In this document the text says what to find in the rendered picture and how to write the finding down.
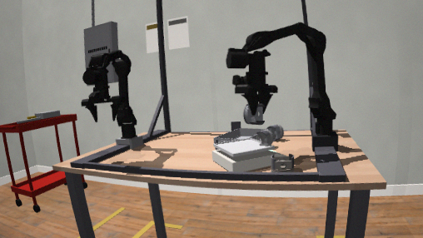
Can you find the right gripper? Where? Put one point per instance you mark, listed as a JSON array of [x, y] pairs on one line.
[[116, 102]]

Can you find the white digital scale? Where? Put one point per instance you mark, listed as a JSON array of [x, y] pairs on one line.
[[241, 158]]

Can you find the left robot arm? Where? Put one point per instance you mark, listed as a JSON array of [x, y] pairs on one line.
[[315, 44]]

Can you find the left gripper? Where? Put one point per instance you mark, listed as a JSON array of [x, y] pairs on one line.
[[257, 78]]

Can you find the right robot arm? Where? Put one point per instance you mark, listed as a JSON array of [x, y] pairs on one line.
[[97, 74]]

